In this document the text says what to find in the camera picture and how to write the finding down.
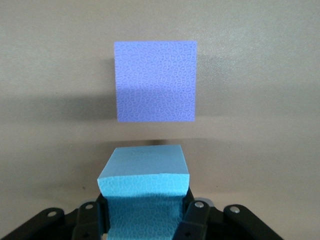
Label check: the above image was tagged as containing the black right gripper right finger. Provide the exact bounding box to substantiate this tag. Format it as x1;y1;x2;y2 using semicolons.
172;189;214;240

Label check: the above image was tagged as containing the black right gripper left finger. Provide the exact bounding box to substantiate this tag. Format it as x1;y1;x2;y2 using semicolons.
72;192;111;240

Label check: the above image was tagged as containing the blue foam block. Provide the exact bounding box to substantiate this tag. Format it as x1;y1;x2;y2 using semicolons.
96;144;191;240

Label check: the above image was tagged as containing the purple foam block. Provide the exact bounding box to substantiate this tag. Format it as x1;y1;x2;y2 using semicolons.
113;40;199;123

